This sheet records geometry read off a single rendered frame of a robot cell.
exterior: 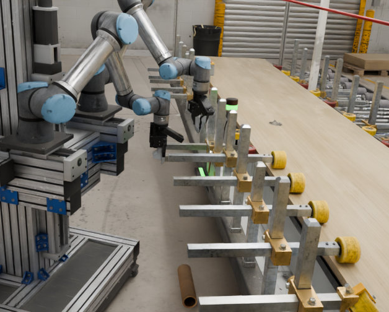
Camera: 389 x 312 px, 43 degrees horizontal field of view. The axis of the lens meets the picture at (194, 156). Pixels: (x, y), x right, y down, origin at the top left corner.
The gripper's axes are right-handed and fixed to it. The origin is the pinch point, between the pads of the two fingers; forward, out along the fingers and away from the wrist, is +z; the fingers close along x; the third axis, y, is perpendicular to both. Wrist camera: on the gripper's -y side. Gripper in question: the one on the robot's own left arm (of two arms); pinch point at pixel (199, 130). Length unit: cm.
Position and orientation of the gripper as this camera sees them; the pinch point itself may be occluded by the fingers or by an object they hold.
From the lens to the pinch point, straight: 238.5
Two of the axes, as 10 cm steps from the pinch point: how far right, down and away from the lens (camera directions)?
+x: -8.8, 1.2, -4.6
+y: -4.6, -3.7, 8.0
